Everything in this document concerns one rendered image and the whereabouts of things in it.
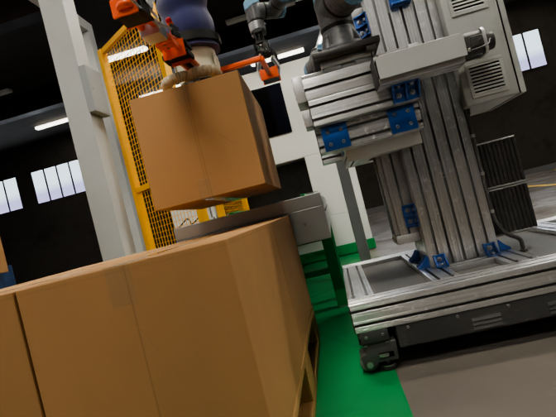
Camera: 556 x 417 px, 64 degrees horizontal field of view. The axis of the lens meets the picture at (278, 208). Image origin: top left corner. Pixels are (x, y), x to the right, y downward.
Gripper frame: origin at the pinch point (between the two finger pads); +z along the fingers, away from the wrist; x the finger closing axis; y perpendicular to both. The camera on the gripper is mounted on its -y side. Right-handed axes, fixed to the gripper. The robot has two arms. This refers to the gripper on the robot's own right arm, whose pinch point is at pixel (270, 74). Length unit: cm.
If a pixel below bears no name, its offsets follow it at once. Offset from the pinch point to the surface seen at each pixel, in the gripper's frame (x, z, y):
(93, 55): -209, -159, -272
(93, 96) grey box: -115, -36, -57
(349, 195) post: 23, 65, -47
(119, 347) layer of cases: -28, 77, 137
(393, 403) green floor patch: 16, 119, 90
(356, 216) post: 23, 77, -47
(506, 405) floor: 41, 119, 101
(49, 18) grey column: -131, -93, -59
